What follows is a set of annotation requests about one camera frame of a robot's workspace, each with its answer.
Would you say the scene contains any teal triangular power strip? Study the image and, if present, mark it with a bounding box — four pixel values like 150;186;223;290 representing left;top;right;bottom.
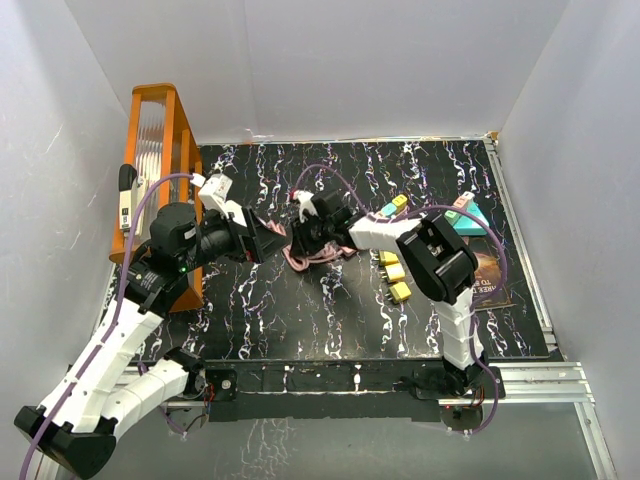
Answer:
449;201;489;237

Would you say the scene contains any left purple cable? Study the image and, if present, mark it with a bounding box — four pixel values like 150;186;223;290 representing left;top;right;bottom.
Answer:
18;172;206;480

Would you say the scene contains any dark book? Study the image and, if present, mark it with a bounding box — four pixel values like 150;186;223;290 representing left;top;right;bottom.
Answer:
467;236;513;310

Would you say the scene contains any yellow plug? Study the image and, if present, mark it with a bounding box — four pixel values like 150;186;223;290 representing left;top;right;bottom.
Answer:
392;194;408;212

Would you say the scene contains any orange wooden rack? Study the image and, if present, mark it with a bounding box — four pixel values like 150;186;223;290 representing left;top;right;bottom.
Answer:
108;82;206;317

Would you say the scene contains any pink power strip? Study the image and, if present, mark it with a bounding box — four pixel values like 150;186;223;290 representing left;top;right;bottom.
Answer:
330;244;357;258

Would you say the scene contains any yellow plug adapter one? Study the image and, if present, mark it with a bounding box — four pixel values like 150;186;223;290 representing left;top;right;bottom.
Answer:
378;250;400;267

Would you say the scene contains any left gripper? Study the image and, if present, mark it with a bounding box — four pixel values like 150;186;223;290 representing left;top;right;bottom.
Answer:
179;204;290;272

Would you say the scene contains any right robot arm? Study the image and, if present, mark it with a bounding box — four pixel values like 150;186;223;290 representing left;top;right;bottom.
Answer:
291;190;484;397

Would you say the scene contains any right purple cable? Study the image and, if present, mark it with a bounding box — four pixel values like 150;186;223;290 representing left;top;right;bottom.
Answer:
294;164;511;435

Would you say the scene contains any purple cable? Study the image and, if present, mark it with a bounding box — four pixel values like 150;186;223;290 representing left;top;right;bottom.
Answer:
18;172;206;480
294;164;511;435

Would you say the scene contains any white black stapler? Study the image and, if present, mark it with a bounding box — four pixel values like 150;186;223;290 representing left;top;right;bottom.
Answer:
118;164;148;236

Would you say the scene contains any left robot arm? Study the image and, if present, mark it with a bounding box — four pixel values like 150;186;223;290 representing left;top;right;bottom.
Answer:
14;202;287;479

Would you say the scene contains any yellow plug adapter two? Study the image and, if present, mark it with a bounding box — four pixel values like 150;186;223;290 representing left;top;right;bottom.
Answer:
382;263;406;283

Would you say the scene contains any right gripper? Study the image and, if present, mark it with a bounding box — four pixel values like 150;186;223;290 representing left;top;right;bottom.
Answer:
290;214;333;259

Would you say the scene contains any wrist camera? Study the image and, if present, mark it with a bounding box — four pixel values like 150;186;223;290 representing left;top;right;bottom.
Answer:
198;173;233;212
291;190;318;223

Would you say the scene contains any blue plug adapter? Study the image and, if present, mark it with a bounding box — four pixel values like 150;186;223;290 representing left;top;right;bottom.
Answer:
376;202;397;219

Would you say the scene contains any aluminium frame rail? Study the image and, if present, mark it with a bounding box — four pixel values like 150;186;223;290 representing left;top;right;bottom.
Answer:
29;359;596;480

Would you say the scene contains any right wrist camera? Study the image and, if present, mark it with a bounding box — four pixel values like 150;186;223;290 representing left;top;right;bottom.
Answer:
291;190;318;223

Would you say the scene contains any yellow plug adapter three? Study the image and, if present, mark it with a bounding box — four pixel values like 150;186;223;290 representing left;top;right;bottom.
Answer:
388;281;411;304

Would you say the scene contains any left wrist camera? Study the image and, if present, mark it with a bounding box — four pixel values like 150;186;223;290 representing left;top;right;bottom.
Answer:
198;173;233;212

